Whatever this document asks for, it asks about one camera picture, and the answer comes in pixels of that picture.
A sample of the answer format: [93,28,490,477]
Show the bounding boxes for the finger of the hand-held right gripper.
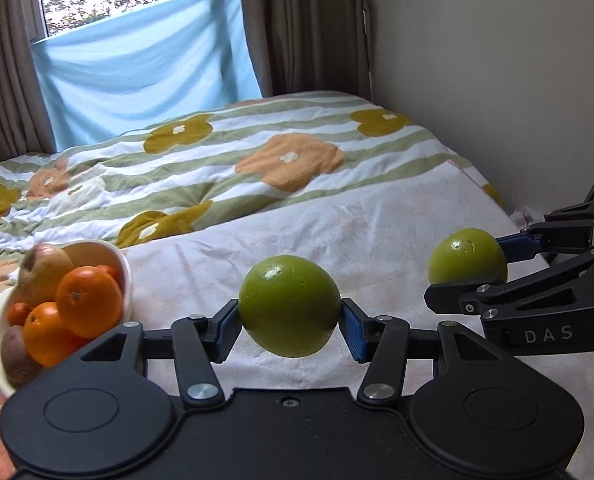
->
[423,246,594,320]
[497,195,594,264]

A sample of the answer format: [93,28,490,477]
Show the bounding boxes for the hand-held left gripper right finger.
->
[341,297,517,405]

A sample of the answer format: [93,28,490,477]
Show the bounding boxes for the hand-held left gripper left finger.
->
[79,302,243,408]

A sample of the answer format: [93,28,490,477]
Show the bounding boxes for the green apple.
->
[238,255,342,359]
[428,227,508,286]

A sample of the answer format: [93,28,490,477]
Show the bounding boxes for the cream ceramic bowl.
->
[0,240,134,396]

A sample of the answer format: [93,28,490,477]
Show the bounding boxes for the large orange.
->
[56,267,124,339]

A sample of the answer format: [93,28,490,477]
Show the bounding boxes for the medium orange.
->
[23,301,86,367]

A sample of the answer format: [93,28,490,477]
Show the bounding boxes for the brown kiwi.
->
[2,325,42,388]

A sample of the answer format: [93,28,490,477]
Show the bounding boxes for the white fleece blanket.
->
[122,157,594,480]

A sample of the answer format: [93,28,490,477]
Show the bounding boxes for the floral striped blanket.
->
[0,91,504,311]

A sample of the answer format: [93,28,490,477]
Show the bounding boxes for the yellow wrinkled apple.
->
[17,243,75,306]

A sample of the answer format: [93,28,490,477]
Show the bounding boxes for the light blue cloth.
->
[29,0,264,153]

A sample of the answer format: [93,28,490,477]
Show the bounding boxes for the brown curtain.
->
[237,0,376,104]
[0,0,58,161]

